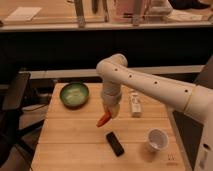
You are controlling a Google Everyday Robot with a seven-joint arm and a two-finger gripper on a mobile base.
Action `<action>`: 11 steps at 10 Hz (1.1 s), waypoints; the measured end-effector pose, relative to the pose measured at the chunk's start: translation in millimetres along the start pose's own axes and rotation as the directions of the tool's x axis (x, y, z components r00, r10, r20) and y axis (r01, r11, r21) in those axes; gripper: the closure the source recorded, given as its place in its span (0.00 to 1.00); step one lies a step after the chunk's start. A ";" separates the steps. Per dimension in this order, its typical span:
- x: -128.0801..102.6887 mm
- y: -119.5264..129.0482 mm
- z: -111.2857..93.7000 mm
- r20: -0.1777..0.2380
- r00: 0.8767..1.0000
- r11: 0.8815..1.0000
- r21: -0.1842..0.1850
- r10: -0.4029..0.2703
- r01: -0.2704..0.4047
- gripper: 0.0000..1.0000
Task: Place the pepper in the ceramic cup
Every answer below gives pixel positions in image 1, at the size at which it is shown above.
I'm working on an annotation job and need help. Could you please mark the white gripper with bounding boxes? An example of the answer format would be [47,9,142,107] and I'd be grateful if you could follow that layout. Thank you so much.
[101,91,122,119]

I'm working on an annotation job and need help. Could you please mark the orange red pepper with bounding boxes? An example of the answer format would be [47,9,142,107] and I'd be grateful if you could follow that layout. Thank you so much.
[97,112,111,127]

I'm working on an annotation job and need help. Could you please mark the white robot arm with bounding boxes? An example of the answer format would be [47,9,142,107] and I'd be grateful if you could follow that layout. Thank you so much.
[96,54,213,171]

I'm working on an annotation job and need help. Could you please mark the green ceramic bowl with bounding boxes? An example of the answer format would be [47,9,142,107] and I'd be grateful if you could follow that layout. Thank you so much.
[59,82,89,108]

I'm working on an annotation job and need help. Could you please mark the white bottle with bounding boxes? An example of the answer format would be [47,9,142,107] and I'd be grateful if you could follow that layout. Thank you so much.
[130,92,142,117]

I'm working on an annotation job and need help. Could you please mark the black rectangular phone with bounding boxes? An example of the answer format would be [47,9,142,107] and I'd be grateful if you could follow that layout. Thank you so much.
[106,132,124,157]

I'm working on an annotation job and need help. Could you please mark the black office chair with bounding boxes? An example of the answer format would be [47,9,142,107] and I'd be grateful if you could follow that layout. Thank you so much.
[0,73,44,168]

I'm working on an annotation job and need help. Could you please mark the white paper sheet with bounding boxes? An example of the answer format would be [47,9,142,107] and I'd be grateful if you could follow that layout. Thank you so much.
[5,7,41,22]

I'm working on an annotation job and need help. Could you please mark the metal shelf post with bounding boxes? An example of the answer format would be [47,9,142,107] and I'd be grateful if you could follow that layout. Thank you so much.
[132,0,142,26]
[74,0,86,28]

